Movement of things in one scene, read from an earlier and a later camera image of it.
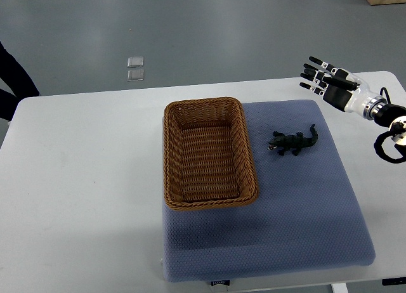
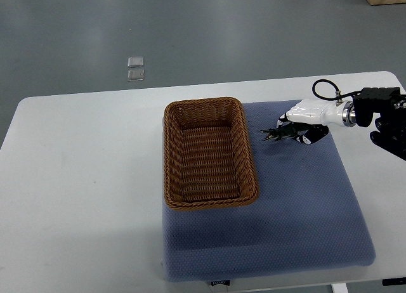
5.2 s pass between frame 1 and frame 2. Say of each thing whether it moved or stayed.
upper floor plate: stayed
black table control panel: stayed
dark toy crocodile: moved
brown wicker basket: stayed
